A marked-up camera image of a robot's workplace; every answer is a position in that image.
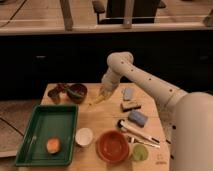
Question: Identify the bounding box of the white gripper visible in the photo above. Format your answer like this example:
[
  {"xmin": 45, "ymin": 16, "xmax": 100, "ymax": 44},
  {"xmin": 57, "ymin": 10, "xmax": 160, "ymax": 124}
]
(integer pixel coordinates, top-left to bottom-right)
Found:
[{"xmin": 100, "ymin": 76, "xmax": 119, "ymax": 100}]

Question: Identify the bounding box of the yellow banana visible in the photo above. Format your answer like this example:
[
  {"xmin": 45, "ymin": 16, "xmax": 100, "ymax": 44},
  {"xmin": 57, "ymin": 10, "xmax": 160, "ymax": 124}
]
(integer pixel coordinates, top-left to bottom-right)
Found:
[{"xmin": 89, "ymin": 95, "xmax": 106, "ymax": 106}]

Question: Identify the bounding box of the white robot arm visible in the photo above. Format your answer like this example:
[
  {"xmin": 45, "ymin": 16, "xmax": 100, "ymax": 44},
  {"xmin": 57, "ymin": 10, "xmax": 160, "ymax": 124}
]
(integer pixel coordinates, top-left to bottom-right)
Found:
[{"xmin": 101, "ymin": 52, "xmax": 213, "ymax": 171}]

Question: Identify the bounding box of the dark brown bowl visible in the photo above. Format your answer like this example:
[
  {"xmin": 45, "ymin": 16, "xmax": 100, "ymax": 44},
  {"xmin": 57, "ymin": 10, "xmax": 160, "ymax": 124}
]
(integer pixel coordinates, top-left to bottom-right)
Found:
[{"xmin": 67, "ymin": 83, "xmax": 87, "ymax": 104}]

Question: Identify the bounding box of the blue sponge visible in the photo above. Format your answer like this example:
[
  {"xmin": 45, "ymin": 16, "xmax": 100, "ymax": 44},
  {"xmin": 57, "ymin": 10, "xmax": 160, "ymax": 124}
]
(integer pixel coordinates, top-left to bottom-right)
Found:
[{"xmin": 128, "ymin": 110, "xmax": 148, "ymax": 127}]

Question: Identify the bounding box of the white cup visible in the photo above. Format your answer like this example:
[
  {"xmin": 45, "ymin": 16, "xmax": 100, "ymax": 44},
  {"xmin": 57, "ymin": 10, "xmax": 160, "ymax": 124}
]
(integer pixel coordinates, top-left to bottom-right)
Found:
[{"xmin": 75, "ymin": 128, "xmax": 93, "ymax": 147}]

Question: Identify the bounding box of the dark small cup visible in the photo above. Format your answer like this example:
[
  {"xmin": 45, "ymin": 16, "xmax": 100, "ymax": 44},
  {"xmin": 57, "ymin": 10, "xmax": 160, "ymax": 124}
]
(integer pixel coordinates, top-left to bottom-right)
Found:
[{"xmin": 48, "ymin": 89, "xmax": 60, "ymax": 104}]

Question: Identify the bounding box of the orange bowl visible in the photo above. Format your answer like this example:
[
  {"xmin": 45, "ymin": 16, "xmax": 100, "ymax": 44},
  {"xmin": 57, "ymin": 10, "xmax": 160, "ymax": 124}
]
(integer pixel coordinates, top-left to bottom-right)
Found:
[{"xmin": 96, "ymin": 130, "xmax": 129, "ymax": 164}]

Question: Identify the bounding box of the green cup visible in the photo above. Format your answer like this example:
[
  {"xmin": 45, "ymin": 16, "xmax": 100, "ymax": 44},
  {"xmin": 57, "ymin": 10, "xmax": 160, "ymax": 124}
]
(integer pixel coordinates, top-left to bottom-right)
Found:
[{"xmin": 132, "ymin": 144, "xmax": 149, "ymax": 162}]

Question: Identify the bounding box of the orange fruit piece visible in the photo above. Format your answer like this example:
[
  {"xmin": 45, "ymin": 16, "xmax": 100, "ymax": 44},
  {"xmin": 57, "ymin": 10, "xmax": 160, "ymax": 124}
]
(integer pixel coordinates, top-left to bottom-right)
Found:
[{"xmin": 46, "ymin": 138, "xmax": 61, "ymax": 154}]

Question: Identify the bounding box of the green plastic tray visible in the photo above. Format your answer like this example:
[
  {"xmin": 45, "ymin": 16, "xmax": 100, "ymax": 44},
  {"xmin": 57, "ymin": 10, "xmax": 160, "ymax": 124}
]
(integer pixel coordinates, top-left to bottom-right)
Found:
[{"xmin": 15, "ymin": 105, "xmax": 78, "ymax": 167}]

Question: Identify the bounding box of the black office chair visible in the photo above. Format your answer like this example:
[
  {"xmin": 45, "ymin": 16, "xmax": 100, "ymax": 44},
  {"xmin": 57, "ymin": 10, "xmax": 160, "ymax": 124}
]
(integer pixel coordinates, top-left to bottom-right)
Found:
[{"xmin": 92, "ymin": 0, "xmax": 166, "ymax": 24}]

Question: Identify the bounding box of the wooden post right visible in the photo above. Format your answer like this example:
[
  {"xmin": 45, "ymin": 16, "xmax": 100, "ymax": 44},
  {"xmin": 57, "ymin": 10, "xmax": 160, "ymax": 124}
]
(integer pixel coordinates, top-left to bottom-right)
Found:
[{"xmin": 123, "ymin": 0, "xmax": 135, "ymax": 29}]

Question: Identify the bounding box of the wooden post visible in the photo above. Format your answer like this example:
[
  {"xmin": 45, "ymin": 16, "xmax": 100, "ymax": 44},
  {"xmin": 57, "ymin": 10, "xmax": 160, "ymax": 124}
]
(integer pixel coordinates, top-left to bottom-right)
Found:
[
  {"xmin": 123, "ymin": 0, "xmax": 135, "ymax": 29},
  {"xmin": 60, "ymin": 0, "xmax": 73, "ymax": 31}
]

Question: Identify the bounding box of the wooden post left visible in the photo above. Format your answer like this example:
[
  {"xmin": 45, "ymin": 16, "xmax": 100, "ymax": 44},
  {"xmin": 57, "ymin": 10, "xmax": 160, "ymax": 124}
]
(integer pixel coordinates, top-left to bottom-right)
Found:
[{"xmin": 60, "ymin": 0, "xmax": 73, "ymax": 31}]

